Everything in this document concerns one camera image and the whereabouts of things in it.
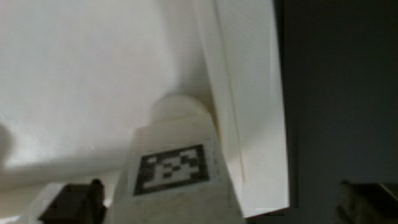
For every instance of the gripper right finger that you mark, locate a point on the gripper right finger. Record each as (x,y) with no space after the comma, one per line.
(367,203)

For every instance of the white leg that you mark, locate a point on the white leg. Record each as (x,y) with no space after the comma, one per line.
(175,187)

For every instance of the white square tabletop tray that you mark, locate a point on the white square tabletop tray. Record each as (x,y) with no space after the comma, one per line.
(99,55)

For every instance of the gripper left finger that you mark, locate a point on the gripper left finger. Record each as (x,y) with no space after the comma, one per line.
(77,207)

